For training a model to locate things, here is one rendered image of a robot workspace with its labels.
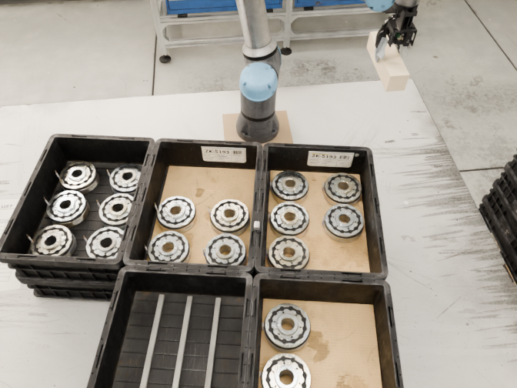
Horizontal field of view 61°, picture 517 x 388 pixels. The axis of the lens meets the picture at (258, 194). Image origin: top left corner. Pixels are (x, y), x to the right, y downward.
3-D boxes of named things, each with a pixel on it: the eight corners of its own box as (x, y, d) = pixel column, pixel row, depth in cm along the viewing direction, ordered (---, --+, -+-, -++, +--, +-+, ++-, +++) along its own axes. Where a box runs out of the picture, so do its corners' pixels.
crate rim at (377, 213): (263, 148, 123) (263, 142, 121) (370, 152, 122) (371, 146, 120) (253, 276, 99) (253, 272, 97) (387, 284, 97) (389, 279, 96)
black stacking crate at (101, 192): (66, 161, 132) (52, 135, 123) (162, 165, 131) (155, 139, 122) (15, 280, 108) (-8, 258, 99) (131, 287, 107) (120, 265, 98)
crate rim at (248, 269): (158, 143, 124) (156, 137, 122) (262, 148, 123) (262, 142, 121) (123, 269, 100) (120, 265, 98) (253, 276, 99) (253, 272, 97)
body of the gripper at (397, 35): (388, 49, 131) (398, 11, 121) (380, 33, 136) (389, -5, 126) (412, 48, 131) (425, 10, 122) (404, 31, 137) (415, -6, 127)
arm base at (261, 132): (232, 116, 156) (231, 94, 148) (274, 111, 158) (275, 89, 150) (239, 146, 147) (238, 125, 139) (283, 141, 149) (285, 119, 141)
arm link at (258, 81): (237, 117, 142) (236, 83, 131) (243, 90, 150) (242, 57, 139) (274, 121, 141) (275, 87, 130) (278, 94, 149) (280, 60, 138)
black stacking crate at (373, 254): (263, 170, 130) (263, 144, 121) (362, 175, 129) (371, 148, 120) (255, 294, 106) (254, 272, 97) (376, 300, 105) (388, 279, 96)
